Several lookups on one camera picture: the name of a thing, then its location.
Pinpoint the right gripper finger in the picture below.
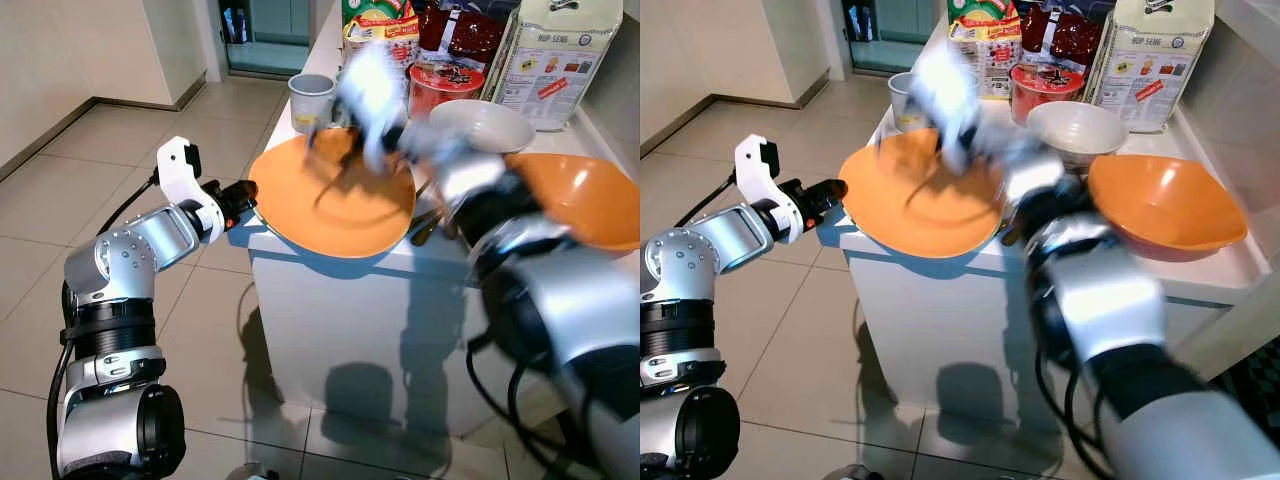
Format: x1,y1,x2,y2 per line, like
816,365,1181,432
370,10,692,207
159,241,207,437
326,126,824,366
314,150,377,209
904,148,967,208
880,128,949,163
306,124,363,159

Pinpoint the orange plate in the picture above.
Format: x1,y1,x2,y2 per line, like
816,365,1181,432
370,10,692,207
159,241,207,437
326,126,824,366
837,127,1007,260
247,127,418,260

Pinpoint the clear plastic cup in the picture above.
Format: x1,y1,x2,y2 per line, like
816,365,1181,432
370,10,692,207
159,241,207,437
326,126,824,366
887,71,927,134
287,72,337,135

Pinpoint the red instant noodle cup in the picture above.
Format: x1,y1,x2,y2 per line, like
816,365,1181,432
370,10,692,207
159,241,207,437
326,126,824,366
407,59,487,120
1009,61,1087,124

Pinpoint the grey white bowl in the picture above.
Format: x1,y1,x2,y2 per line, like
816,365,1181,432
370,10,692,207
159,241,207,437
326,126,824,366
1025,99,1137,167
427,98,537,154

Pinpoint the glass sliding door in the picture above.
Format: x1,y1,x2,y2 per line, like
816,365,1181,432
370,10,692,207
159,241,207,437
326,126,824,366
843,0,949,75
218,0,333,77

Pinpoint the green yellow noodle packet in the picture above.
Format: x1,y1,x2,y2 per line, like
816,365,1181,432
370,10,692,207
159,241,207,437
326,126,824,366
341,0,422,73
947,0,1024,100

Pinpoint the dark red snack bag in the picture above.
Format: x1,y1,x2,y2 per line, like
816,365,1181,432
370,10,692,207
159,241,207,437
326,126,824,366
1019,4,1112,72
417,4,512,67

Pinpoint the white counter cabinet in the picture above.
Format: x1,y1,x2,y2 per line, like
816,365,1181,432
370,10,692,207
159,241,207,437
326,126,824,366
227,0,641,443
817,0,1280,443

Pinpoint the cream cracker tin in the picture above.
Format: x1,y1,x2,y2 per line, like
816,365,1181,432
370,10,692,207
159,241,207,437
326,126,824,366
492,0,624,134
1089,0,1217,134

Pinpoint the orange bowl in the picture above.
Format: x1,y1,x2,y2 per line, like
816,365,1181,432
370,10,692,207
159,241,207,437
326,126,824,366
504,151,641,252
1087,152,1250,264

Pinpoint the black textured mat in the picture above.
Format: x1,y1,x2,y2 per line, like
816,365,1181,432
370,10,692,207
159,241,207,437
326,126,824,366
1213,334,1280,423

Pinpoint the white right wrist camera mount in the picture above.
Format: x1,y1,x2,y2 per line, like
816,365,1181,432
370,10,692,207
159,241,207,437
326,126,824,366
908,44,988,173
335,44,412,166

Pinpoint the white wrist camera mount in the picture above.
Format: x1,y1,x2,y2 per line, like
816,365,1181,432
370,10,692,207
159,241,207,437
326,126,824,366
155,136,227,242
734,133,807,245
335,44,412,166
908,44,988,173

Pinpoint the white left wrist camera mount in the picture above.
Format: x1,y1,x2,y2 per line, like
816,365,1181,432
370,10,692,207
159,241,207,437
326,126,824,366
734,133,807,245
155,136,227,242

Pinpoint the brown utensil handle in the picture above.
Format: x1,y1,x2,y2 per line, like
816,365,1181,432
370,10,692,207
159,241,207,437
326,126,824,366
410,200,453,248
998,208,1033,248

